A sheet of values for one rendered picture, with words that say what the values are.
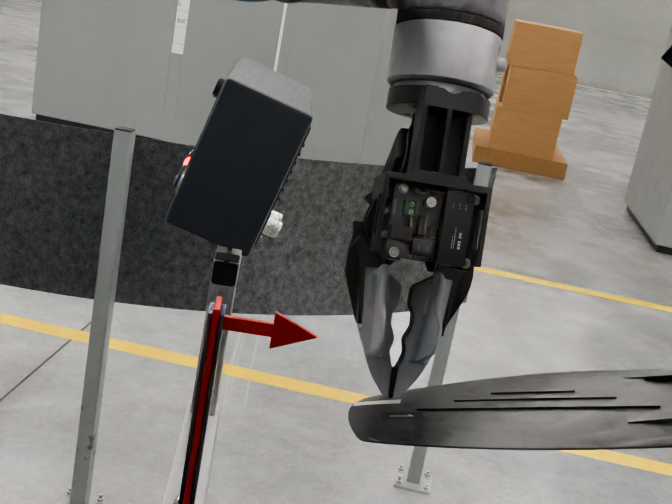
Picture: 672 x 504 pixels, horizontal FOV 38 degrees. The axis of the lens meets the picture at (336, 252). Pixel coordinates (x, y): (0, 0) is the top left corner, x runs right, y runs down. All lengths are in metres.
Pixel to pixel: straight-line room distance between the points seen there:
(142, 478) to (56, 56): 4.68
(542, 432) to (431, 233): 0.15
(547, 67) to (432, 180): 7.95
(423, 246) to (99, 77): 6.37
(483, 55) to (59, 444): 2.36
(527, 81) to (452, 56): 7.92
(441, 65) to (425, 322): 0.18
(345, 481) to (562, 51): 6.14
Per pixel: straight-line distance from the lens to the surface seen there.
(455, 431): 0.61
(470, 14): 0.67
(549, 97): 8.60
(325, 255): 2.45
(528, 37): 8.55
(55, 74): 7.08
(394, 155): 0.71
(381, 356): 0.69
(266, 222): 1.19
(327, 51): 6.55
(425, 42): 0.67
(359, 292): 0.69
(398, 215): 0.65
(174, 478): 1.07
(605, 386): 0.69
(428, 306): 0.69
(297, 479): 2.87
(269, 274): 2.41
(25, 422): 3.00
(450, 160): 0.66
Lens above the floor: 1.40
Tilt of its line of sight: 16 degrees down
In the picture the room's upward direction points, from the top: 11 degrees clockwise
